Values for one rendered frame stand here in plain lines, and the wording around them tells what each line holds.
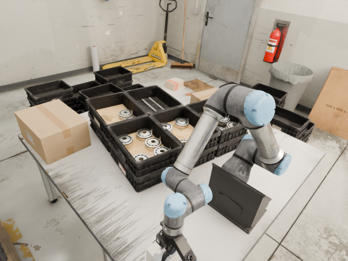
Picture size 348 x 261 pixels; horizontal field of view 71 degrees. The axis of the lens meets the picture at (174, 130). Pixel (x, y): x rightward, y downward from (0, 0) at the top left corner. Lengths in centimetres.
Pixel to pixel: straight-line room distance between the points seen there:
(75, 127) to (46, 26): 300
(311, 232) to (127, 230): 168
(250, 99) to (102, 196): 95
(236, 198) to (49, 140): 110
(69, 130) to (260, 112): 116
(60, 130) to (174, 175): 88
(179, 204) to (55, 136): 100
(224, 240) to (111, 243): 53
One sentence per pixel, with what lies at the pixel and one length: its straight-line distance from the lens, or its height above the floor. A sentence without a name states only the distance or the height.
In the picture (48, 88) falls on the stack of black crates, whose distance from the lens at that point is 311.
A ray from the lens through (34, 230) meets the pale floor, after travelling 231.
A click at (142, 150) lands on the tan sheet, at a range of 150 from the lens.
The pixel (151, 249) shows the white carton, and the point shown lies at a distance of 111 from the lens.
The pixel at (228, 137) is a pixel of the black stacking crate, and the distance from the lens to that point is 166.
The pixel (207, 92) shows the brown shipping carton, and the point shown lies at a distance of 220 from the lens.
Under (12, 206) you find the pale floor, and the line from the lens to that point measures 254.
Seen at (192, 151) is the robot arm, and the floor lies 118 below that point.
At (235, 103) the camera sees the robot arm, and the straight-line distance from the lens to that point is 90.
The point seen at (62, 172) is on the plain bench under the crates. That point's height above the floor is 70.
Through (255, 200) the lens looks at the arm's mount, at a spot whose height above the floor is 92.
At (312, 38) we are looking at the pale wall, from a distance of 413.
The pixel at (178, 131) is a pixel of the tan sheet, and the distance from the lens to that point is 168.
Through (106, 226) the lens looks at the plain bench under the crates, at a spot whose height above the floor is 70.
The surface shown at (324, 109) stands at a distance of 400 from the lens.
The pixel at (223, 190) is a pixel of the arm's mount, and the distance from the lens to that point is 128.
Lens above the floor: 178
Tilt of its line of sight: 34 degrees down
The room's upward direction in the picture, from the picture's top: 5 degrees clockwise
